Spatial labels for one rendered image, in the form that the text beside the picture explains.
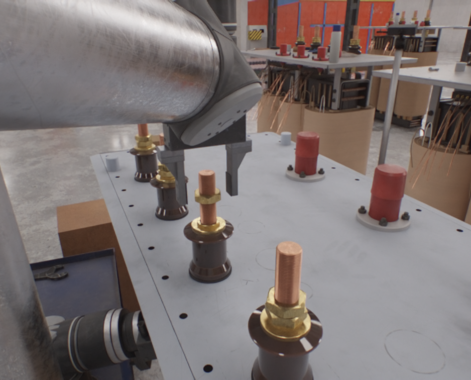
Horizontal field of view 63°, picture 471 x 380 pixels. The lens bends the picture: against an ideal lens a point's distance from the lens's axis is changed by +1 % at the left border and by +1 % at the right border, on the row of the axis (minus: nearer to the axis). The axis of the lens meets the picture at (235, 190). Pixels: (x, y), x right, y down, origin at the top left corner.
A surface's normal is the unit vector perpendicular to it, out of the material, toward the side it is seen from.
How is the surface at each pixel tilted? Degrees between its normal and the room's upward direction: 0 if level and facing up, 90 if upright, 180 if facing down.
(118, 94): 124
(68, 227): 0
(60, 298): 0
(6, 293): 82
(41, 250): 0
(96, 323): 18
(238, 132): 90
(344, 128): 90
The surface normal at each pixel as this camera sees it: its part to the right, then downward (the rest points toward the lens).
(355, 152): 0.42, 0.36
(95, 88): 0.76, 0.65
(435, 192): -0.64, 0.31
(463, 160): -0.21, 0.39
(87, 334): -0.15, -0.55
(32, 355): 0.87, 0.07
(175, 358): -0.18, -0.87
